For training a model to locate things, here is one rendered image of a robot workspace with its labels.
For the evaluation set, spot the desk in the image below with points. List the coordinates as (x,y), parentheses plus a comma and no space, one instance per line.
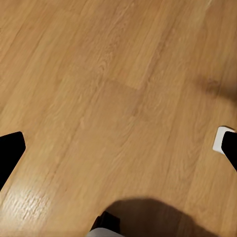
(219,138)

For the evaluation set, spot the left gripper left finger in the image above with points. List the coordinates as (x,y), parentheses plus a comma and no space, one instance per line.
(12,147)

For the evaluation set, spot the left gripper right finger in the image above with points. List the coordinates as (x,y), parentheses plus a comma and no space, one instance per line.
(229,147)

